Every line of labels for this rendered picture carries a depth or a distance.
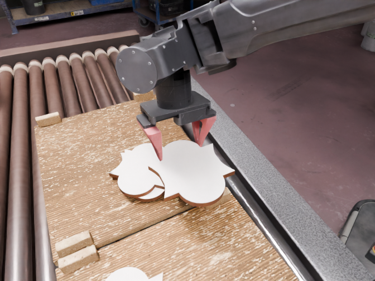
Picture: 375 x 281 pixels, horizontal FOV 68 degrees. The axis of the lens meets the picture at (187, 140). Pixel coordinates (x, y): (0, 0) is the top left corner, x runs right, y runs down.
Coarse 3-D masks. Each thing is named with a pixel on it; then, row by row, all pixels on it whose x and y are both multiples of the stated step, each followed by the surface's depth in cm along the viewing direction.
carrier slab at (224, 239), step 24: (192, 216) 53; (216, 216) 53; (240, 216) 53; (120, 240) 50; (144, 240) 50; (168, 240) 50; (192, 240) 50; (216, 240) 50; (240, 240) 50; (264, 240) 50; (96, 264) 46; (120, 264) 46; (144, 264) 46; (168, 264) 46; (192, 264) 46; (216, 264) 46; (240, 264) 46; (264, 264) 46
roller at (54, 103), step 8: (48, 64) 103; (48, 72) 99; (48, 80) 95; (56, 80) 97; (48, 88) 91; (56, 88) 92; (48, 96) 88; (56, 96) 88; (48, 104) 86; (56, 104) 84
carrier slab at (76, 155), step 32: (64, 128) 73; (96, 128) 73; (128, 128) 73; (160, 128) 73; (64, 160) 64; (96, 160) 64; (64, 192) 58; (96, 192) 58; (64, 224) 52; (96, 224) 52; (128, 224) 52
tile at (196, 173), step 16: (176, 144) 50; (192, 144) 50; (176, 160) 48; (192, 160) 48; (208, 160) 47; (160, 176) 45; (176, 176) 45; (192, 176) 45; (208, 176) 45; (224, 176) 45; (176, 192) 42; (192, 192) 42; (208, 192) 42
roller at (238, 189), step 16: (192, 128) 76; (208, 144) 71; (224, 160) 67; (240, 192) 60; (256, 208) 57; (256, 224) 55; (272, 224) 55; (272, 240) 52; (288, 256) 49; (304, 272) 47
